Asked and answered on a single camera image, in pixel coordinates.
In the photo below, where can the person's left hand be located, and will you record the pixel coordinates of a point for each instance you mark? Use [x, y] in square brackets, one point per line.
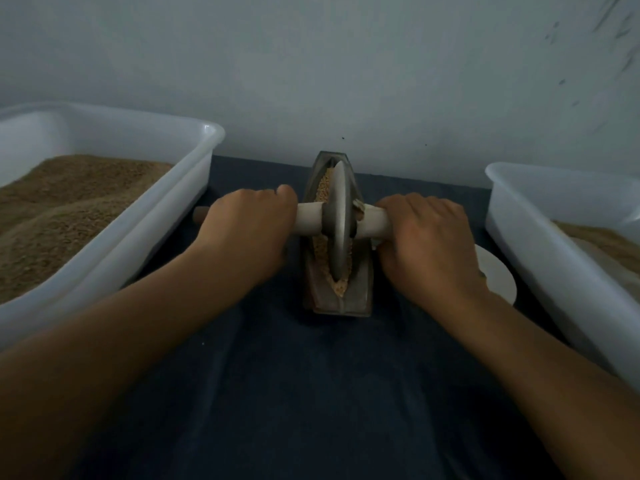
[245, 230]

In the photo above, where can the boat-shaped metal grinding trough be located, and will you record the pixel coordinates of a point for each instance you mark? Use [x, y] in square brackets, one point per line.
[338, 303]

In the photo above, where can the person's right hand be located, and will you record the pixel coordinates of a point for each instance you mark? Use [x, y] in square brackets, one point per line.
[430, 250]

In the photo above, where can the white round plate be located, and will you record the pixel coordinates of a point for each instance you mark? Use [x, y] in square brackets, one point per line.
[500, 275]

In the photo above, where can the dark blue table cloth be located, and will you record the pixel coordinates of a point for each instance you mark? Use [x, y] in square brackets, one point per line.
[320, 415]

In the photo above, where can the person's left forearm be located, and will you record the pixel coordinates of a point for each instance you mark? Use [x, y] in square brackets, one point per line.
[95, 380]

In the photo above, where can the person's right forearm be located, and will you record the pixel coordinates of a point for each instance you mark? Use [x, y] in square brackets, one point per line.
[555, 385]

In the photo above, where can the large brown grain heap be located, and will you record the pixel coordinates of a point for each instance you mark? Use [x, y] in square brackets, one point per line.
[605, 245]
[55, 220]

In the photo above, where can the white plastic tub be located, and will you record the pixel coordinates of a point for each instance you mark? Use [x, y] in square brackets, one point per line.
[160, 220]
[555, 285]

